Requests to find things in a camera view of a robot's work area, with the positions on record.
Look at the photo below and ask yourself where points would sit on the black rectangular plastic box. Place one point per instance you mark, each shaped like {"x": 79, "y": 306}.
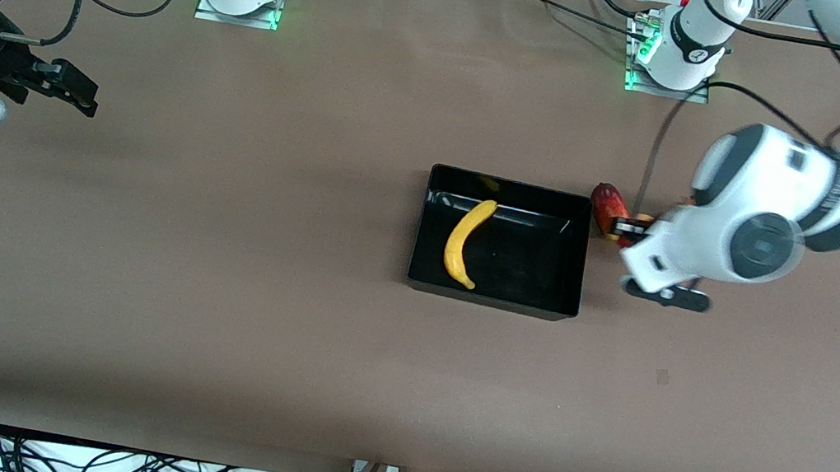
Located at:
{"x": 514, "y": 275}

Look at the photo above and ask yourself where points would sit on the yellow banana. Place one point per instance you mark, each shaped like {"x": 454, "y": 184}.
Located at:
{"x": 458, "y": 246}

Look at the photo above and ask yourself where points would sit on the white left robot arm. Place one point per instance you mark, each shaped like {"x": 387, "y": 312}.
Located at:
{"x": 758, "y": 203}

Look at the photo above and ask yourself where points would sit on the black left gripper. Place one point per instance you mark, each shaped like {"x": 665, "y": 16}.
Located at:
{"x": 626, "y": 229}

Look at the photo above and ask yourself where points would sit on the aluminium frame strut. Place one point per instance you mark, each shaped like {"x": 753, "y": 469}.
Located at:
{"x": 775, "y": 6}

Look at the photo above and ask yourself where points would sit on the red yellow mango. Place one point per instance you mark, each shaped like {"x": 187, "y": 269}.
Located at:
{"x": 607, "y": 201}

